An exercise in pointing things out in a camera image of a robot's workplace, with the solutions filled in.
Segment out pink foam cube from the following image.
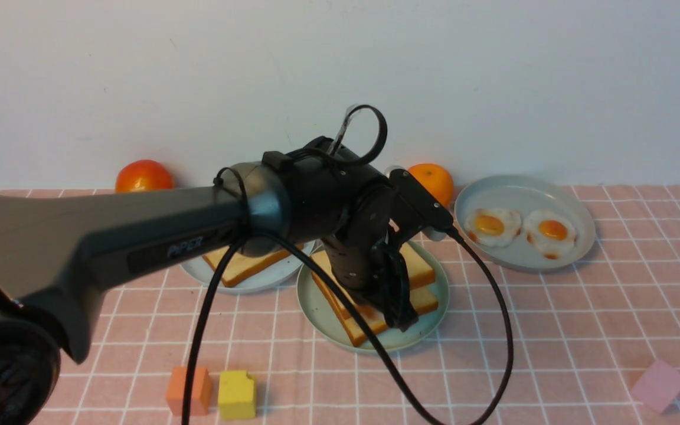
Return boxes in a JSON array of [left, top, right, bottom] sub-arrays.
[[630, 358, 680, 414]]

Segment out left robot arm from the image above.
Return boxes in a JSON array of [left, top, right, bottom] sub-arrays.
[[0, 137, 422, 424]]

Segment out teal centre plate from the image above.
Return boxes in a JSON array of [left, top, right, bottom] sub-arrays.
[[296, 242, 450, 354]]

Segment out yellow foam cube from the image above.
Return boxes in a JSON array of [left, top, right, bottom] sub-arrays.
[[217, 370, 257, 421]]

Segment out orange foam cube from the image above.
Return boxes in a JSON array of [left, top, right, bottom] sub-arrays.
[[165, 367, 213, 417]]

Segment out pink checkered tablecloth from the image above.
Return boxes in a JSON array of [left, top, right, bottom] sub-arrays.
[[35, 185, 680, 424]]

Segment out orange fruit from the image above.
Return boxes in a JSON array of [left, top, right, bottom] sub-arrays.
[[407, 162, 455, 207]]

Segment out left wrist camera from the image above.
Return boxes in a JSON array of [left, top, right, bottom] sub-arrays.
[[385, 166, 456, 243]]

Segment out grey egg plate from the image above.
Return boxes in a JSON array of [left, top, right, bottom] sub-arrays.
[[454, 175, 596, 272]]

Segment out light blue bread plate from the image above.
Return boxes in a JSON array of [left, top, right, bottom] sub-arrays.
[[182, 254, 303, 294]]

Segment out red yellow pomegranate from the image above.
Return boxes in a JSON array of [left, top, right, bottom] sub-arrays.
[[115, 159, 175, 193]]

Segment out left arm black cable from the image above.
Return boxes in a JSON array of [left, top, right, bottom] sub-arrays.
[[181, 104, 515, 425]]

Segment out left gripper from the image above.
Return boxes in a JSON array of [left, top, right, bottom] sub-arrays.
[[281, 137, 419, 331]]

